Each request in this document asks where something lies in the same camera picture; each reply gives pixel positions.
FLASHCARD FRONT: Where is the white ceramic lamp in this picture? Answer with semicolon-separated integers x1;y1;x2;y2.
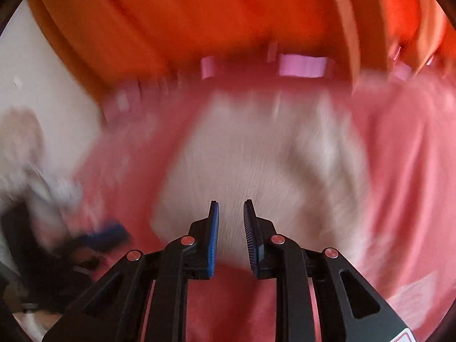
0;109;84;211

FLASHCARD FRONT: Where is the pink sweater with black hearts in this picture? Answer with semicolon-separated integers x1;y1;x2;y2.
151;89;374;268

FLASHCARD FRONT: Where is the pink floral fleece blanket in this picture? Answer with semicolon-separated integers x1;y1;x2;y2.
71;71;456;342

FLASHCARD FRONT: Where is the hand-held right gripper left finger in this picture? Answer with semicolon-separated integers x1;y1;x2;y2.
42;200;220;342

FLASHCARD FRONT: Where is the orange curtain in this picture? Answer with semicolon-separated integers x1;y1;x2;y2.
27;0;456;109

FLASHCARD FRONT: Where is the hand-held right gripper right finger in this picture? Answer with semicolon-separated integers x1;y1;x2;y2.
243;199;416;342

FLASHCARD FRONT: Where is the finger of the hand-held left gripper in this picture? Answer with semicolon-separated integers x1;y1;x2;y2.
80;222;132;252

